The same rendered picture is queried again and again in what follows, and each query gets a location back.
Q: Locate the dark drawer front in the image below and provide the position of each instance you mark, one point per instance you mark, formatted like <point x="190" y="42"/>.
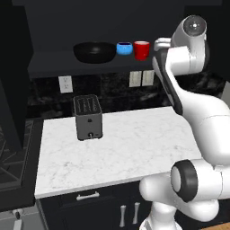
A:
<point x="90" y="201"/>

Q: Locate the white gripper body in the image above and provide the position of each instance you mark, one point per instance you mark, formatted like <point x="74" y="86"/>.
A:
<point x="161" y="44"/>

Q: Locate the dark cabinet door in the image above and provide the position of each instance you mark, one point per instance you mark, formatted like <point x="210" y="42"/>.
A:
<point x="13" y="75"/>

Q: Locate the red cup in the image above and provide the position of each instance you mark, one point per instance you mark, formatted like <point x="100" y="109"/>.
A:
<point x="141" y="50"/>

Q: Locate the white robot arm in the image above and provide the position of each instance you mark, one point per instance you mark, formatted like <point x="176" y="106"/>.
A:
<point x="209" y="125"/>

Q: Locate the white wall socket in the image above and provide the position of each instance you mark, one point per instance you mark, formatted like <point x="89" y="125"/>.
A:
<point x="65" y="84"/>

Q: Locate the grey toaster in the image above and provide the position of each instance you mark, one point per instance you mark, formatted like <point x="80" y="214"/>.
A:
<point x="88" y="119"/>

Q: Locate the blue bowl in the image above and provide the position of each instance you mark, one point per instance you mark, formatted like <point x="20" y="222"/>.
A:
<point x="124" y="48"/>

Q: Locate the white wall switch plate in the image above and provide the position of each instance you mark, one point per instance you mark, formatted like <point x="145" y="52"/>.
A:
<point x="148" y="78"/>
<point x="135" y="79"/>

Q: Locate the dark cupboard door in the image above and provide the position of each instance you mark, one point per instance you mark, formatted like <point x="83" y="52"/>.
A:
<point x="143" y="212"/>
<point x="95" y="218"/>

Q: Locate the black oven knob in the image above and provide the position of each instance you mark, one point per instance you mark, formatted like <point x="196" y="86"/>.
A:
<point x="17" y="213"/>

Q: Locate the black hob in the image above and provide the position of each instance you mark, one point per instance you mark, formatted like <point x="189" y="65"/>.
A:
<point x="15" y="167"/>

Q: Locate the black bowl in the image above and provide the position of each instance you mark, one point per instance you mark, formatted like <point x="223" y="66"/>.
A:
<point x="94" y="54"/>

